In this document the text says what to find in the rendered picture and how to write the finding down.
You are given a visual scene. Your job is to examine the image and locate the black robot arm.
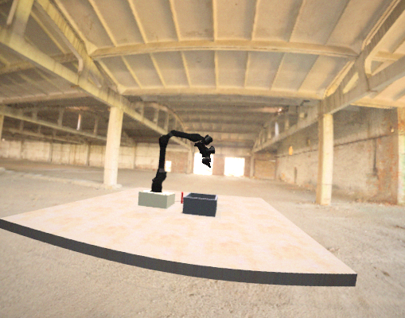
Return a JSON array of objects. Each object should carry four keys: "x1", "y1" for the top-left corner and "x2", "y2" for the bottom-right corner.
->
[{"x1": 150, "y1": 130, "x2": 215, "y2": 192}]

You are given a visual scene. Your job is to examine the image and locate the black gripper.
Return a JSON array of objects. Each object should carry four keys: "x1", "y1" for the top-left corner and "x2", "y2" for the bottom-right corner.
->
[{"x1": 200, "y1": 147, "x2": 212, "y2": 168}]

